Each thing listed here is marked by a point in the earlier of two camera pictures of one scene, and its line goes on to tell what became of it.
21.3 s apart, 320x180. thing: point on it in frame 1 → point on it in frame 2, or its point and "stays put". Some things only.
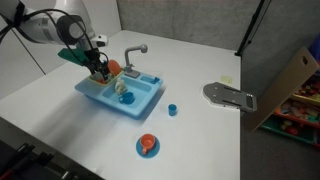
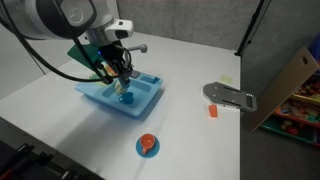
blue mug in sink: (127, 98) stays put
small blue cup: (172, 109) → (126, 85)
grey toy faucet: (129, 72) stays put
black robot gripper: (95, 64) → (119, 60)
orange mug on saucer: (147, 140) stays put
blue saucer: (151, 152) stays put
